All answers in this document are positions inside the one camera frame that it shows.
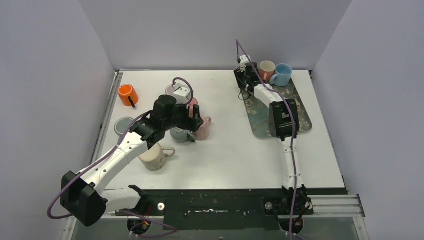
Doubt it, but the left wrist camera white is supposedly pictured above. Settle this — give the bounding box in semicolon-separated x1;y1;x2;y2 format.
171;83;192;104

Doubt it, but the salmon pink mug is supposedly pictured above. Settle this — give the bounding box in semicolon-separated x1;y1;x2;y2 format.
259;60;276;83

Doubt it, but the light blue mug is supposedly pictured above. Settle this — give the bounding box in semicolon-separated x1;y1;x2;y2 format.
269;63;293;87

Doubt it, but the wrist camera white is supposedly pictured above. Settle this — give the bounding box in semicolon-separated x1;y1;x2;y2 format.
171;83;192;104
237;54;250;66

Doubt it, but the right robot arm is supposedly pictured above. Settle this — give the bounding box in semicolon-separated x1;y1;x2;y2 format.
234;63;304;198

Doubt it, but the cream speckled mug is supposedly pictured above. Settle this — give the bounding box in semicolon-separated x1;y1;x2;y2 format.
138;143;176;172

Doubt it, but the light pink faceted mug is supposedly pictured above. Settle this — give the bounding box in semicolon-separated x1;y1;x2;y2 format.
194;116;212;141

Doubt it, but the teal floral tray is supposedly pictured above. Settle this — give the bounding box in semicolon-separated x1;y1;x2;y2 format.
233;67;313;139

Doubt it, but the aluminium rail frame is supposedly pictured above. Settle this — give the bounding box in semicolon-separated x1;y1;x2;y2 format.
61;70;370;240

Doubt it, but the pink ghost pattern mug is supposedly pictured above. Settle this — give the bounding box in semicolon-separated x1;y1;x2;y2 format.
187;97;199;118

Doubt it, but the orange mug black handle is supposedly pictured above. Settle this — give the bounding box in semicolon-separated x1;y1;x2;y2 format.
118;84;139;108

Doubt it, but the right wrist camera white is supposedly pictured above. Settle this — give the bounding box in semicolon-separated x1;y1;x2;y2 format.
237;54;250;66

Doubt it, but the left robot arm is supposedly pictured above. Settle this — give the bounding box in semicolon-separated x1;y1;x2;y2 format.
59;95;204;227

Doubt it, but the mauve ribbed mug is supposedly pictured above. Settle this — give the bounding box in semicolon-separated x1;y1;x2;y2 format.
165;83;182;96

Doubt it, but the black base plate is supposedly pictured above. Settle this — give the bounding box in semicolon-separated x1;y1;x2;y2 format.
81;188;349;232

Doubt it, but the grey-blue glazed mug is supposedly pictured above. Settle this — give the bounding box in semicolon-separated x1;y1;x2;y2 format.
169;127;197;143

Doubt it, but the sage green mug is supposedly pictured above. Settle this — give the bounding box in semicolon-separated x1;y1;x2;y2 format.
113;116;134;137

